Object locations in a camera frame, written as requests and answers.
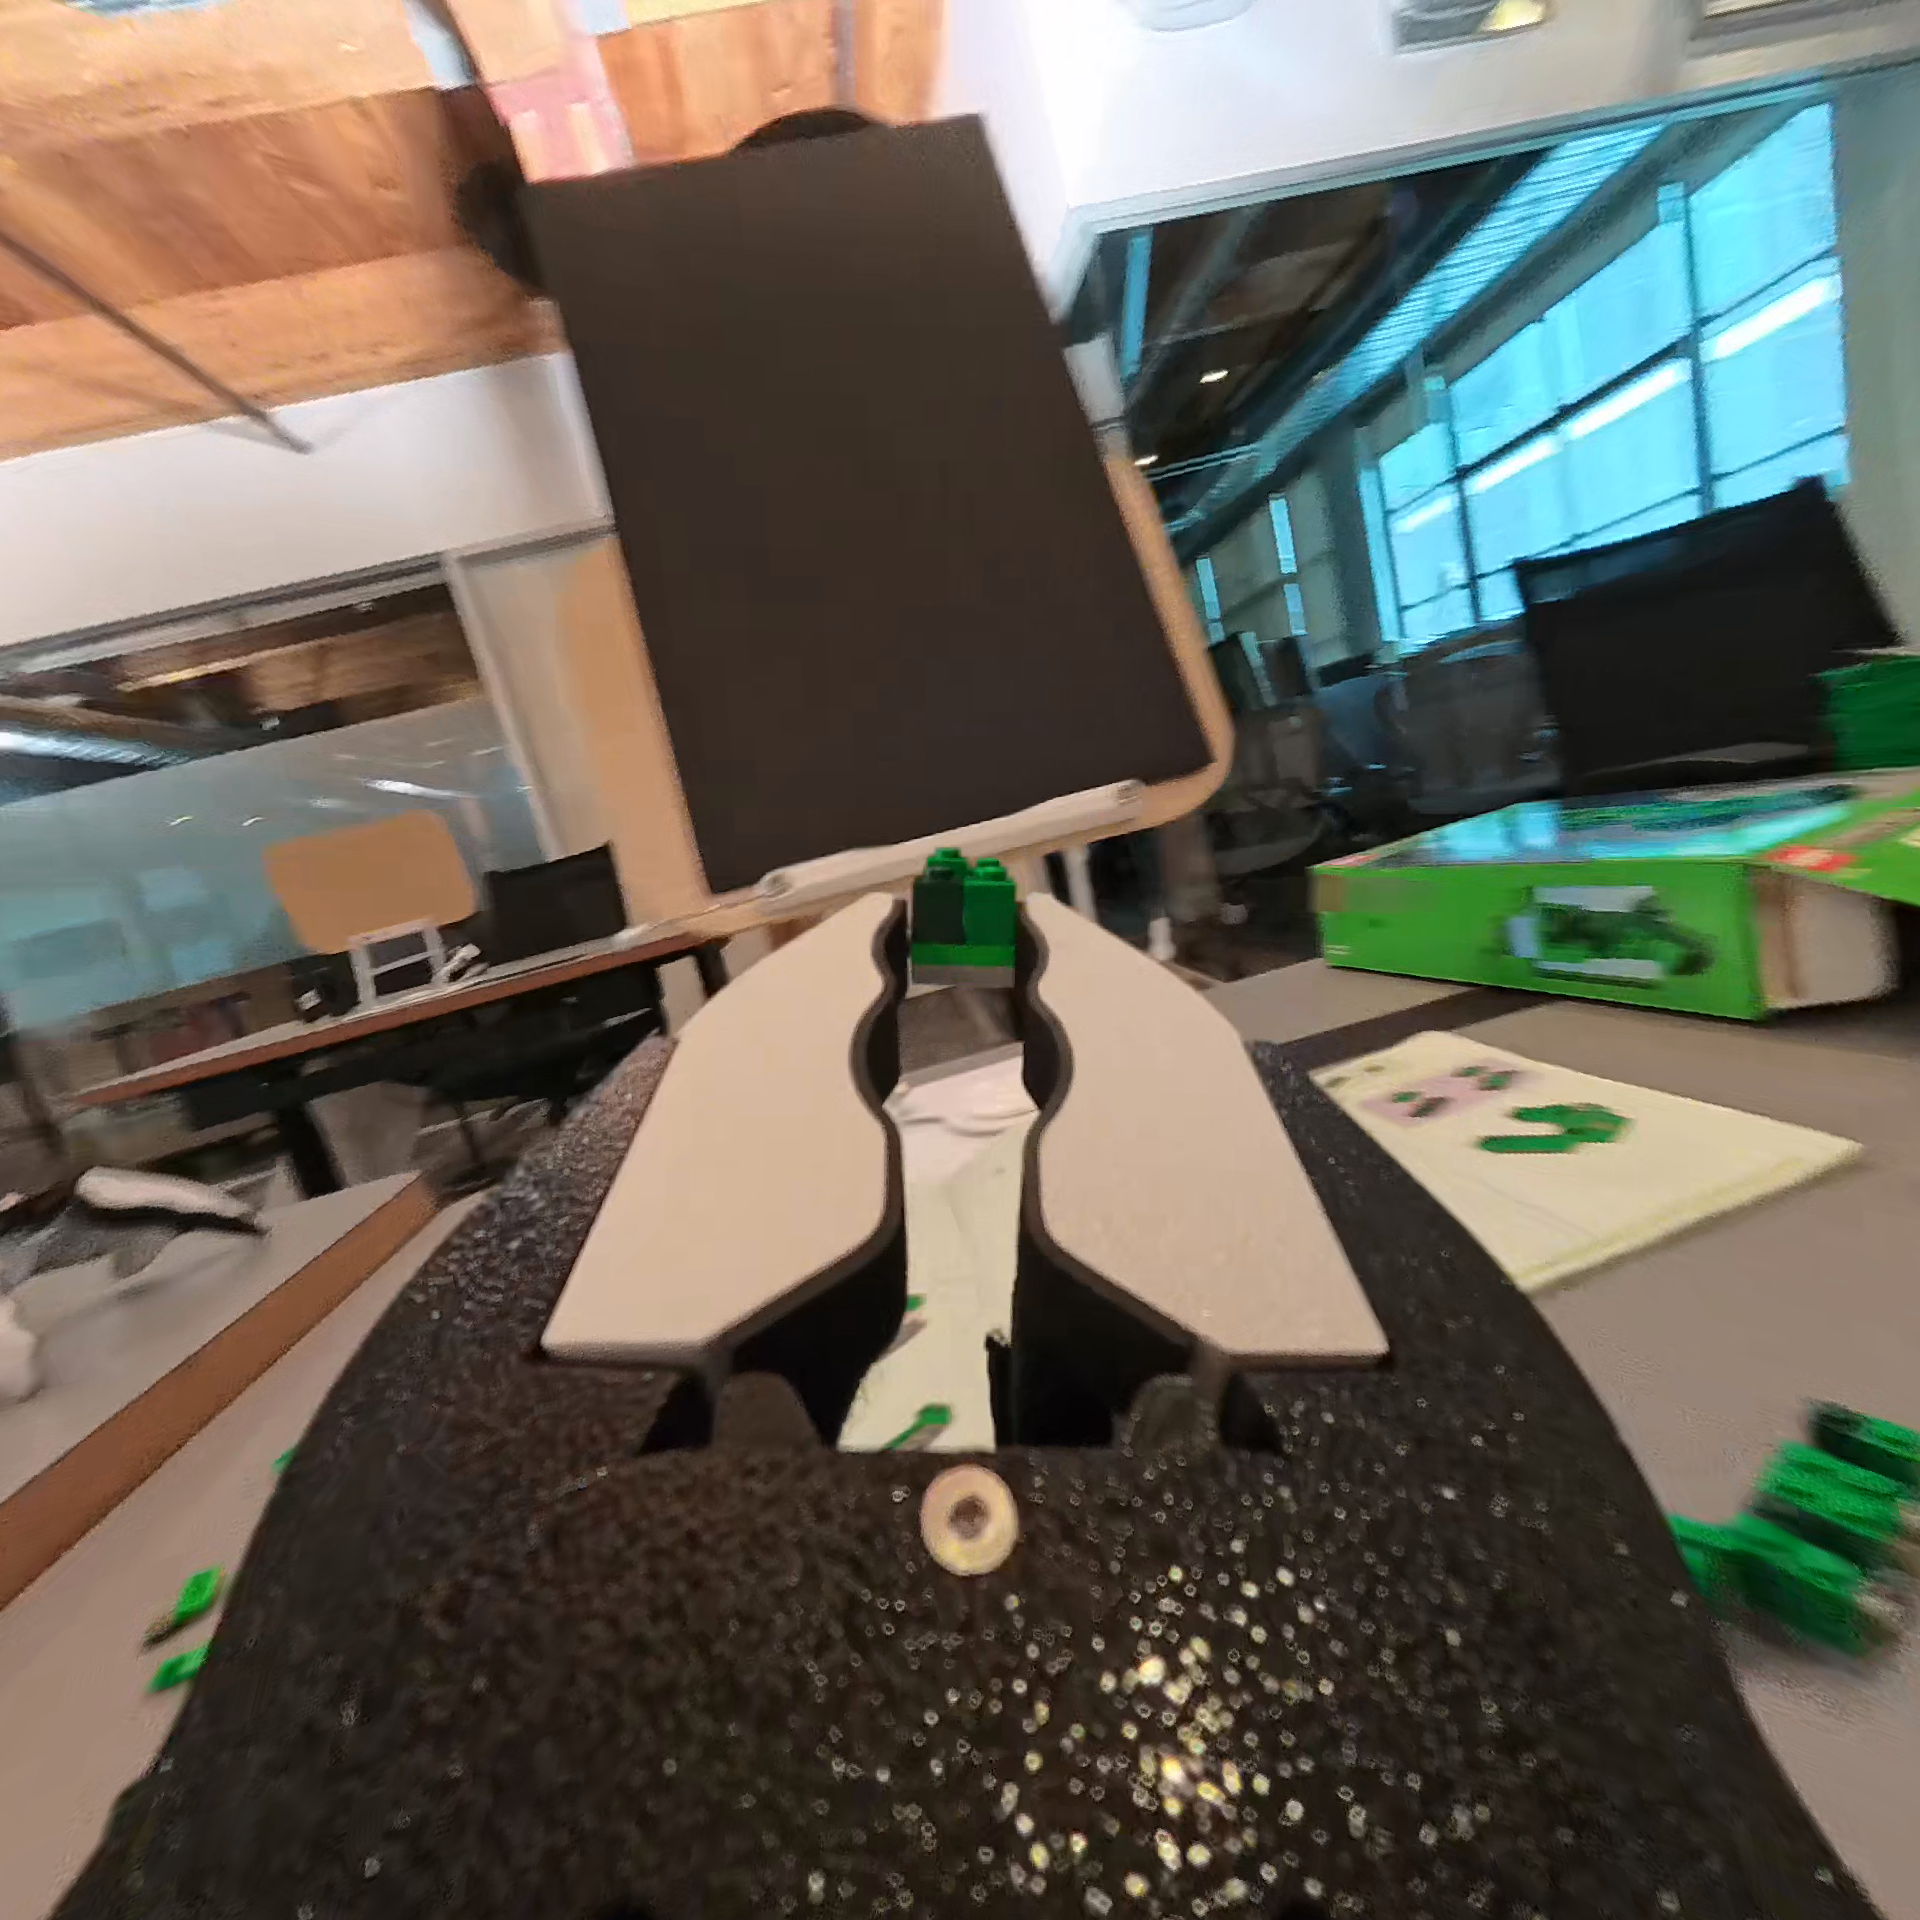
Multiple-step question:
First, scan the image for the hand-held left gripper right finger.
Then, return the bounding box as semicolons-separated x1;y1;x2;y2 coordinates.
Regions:
1009;888;1392;1448

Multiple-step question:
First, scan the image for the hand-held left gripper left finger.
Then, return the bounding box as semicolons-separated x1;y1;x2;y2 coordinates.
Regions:
536;891;913;1448

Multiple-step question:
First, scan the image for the green brick assembly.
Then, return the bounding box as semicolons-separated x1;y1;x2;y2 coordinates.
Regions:
908;846;1026;985

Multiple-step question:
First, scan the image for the grey desk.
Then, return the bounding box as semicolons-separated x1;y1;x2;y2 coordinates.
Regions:
0;959;1920;1920

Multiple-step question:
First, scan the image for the loose instruction sheet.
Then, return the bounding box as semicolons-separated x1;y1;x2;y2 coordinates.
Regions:
838;1131;1029;1454

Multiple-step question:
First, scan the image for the black monitor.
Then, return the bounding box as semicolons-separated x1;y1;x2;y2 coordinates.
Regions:
479;842;630;976

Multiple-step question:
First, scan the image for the wooden top office table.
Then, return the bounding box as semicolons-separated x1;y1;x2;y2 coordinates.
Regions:
59;922;728;1195

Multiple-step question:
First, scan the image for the green toy box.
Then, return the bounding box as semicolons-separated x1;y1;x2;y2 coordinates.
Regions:
1308;776;1920;1026

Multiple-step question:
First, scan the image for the tan board panel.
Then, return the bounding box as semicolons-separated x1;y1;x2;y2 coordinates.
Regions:
263;808;479;954

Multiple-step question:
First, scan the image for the grey office chair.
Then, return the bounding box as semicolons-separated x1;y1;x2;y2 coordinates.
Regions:
1223;629;1522;904

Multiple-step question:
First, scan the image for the open instruction booklet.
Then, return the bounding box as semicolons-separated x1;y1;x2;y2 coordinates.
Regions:
1308;1028;1866;1294

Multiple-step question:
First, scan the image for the pile of green bricks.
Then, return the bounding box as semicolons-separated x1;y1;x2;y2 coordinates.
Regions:
1669;1399;1920;1659

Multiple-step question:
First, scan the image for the green bin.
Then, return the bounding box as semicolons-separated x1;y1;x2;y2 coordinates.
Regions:
1813;651;1920;782

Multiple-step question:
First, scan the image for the grid pane window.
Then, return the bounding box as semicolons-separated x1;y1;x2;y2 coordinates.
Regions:
1349;105;1853;645

